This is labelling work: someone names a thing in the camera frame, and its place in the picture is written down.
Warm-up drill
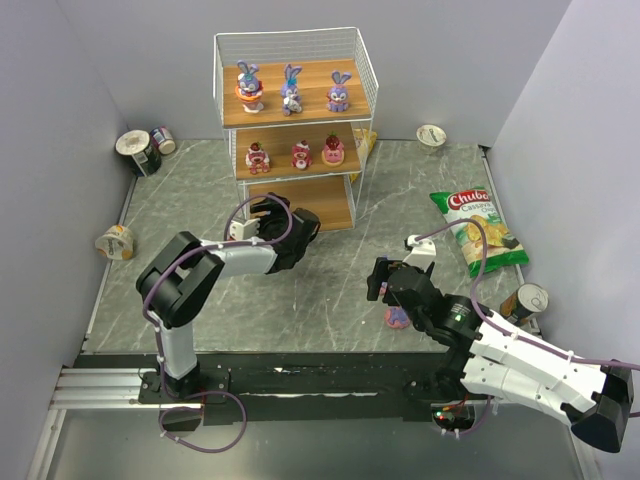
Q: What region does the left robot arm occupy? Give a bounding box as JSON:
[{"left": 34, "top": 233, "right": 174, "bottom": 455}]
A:
[{"left": 135, "top": 192, "right": 321, "bottom": 399}]

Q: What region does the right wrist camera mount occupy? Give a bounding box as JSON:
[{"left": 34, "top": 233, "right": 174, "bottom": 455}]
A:
[{"left": 402, "top": 235, "right": 437, "bottom": 272}]

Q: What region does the pink bear roll cake toy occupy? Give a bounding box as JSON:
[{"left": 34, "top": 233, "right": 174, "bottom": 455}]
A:
[{"left": 291, "top": 140, "right": 312, "bottom": 171}]

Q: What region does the white yogurt cup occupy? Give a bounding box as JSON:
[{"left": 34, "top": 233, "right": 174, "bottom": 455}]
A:
[{"left": 416, "top": 124, "right": 447, "bottom": 153}]

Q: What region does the yellow snack packet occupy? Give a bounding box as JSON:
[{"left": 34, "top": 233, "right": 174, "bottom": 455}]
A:
[{"left": 352, "top": 127, "right": 378, "bottom": 169}]

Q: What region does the purple bunny red bow toy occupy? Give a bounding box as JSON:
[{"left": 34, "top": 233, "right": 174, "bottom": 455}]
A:
[{"left": 327, "top": 70, "right": 352, "bottom": 113}]

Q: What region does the tin can orange label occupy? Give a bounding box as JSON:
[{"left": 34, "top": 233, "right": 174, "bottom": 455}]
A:
[{"left": 499, "top": 283, "right": 549, "bottom": 326}]

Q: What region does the green chips bag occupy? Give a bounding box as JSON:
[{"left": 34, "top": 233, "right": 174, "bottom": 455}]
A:
[{"left": 430, "top": 186, "right": 529, "bottom": 278}]

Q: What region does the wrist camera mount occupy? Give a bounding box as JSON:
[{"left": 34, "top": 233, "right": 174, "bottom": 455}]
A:
[
  {"left": 224, "top": 218, "right": 260, "bottom": 241},
  {"left": 402, "top": 235, "right": 437, "bottom": 272}
]

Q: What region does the pink bear strawberry donut toy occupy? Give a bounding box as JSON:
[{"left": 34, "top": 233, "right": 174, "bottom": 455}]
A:
[{"left": 322, "top": 132, "right": 345, "bottom": 167}]

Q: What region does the strawberry cake slice toy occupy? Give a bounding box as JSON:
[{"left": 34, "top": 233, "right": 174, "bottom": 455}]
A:
[{"left": 245, "top": 142, "right": 271, "bottom": 175}]

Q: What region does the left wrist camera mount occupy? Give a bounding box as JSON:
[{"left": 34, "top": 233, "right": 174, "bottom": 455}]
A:
[{"left": 224, "top": 218, "right": 260, "bottom": 241}]

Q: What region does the dark paper cup white lid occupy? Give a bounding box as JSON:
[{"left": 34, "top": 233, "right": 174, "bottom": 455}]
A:
[{"left": 115, "top": 130, "right": 161, "bottom": 177}]

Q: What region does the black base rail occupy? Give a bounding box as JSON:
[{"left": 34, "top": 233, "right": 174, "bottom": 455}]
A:
[{"left": 137, "top": 349, "right": 501, "bottom": 436}]

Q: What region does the purple bunny candle donut toy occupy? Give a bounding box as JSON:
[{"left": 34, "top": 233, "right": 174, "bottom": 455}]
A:
[{"left": 384, "top": 307, "right": 411, "bottom": 329}]

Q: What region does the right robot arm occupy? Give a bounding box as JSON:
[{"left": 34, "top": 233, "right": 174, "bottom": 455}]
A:
[{"left": 367, "top": 257, "right": 634, "bottom": 453}]

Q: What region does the blue white small can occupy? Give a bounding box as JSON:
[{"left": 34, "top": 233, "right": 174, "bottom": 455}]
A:
[{"left": 149, "top": 126, "right": 176, "bottom": 155}]

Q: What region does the white wire wooden shelf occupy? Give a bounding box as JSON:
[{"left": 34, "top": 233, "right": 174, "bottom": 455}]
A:
[{"left": 213, "top": 27, "right": 379, "bottom": 231}]

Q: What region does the tipped paper cup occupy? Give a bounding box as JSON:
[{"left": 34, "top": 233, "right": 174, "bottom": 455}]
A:
[{"left": 94, "top": 225, "right": 135, "bottom": 261}]

